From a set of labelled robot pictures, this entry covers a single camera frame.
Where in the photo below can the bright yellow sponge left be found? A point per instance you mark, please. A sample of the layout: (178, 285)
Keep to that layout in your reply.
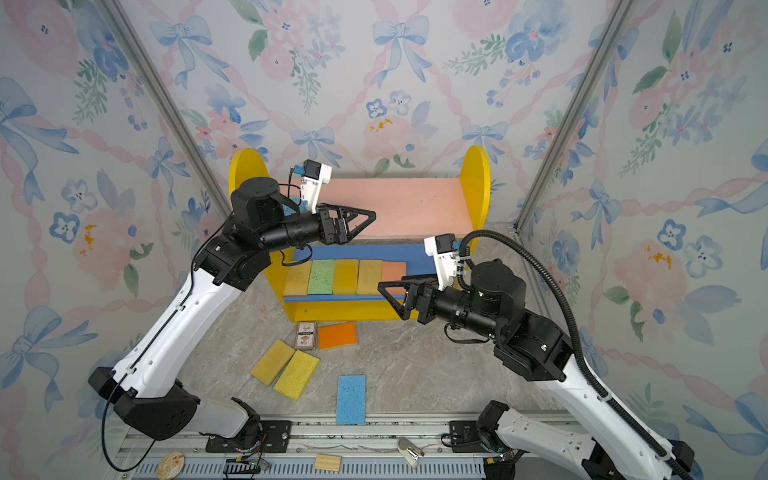
(296, 375)

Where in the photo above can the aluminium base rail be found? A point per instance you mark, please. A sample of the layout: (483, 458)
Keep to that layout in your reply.
(557, 449)

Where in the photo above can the small wooden block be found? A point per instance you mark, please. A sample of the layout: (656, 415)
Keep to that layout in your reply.
(328, 463)

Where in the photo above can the green sponge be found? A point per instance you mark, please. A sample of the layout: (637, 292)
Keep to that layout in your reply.
(321, 277)

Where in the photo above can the metal clip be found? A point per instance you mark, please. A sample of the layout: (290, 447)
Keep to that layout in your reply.
(411, 453)

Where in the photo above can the dark orange sponge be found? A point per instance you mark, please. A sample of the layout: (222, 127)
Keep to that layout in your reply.
(339, 335)

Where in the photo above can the round wooden disc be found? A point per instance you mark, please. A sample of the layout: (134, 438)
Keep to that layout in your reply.
(171, 466)

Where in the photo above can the playing card box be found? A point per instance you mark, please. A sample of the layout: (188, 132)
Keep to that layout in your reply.
(306, 336)

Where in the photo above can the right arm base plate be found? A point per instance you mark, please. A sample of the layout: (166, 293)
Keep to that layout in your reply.
(480, 436)

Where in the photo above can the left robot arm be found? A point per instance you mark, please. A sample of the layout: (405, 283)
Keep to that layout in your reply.
(143, 387)

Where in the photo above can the deep yellow sponge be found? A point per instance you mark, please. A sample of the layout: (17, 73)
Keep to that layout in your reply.
(345, 281)

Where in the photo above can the light orange sponge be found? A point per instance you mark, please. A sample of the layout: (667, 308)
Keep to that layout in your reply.
(394, 272)

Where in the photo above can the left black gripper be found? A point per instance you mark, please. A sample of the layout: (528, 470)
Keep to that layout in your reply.
(338, 234)

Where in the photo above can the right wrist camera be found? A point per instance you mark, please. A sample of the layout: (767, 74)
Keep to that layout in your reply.
(443, 250)

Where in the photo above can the yellow shelf pink blue boards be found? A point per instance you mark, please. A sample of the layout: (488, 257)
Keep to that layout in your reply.
(408, 210)

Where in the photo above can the blue sponge front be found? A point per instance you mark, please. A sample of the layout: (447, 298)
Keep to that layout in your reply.
(351, 400)

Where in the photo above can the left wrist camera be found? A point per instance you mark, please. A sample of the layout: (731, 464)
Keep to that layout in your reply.
(313, 175)

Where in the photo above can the dull yellow sponge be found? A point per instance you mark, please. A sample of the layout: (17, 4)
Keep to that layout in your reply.
(297, 280)

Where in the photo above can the yellow sponge far left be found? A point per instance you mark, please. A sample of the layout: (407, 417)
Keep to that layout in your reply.
(272, 363)

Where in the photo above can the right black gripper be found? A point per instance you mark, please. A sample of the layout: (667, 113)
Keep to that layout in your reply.
(422, 292)

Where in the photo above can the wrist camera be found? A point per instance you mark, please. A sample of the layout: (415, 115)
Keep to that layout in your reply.
(443, 250)
(313, 175)

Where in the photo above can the blue sponge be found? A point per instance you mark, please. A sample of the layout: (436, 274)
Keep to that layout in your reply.
(289, 206)
(351, 400)

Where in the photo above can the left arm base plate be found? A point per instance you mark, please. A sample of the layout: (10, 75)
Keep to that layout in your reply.
(264, 436)

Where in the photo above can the tan yellow sponge front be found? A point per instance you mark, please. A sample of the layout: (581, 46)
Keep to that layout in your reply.
(369, 276)

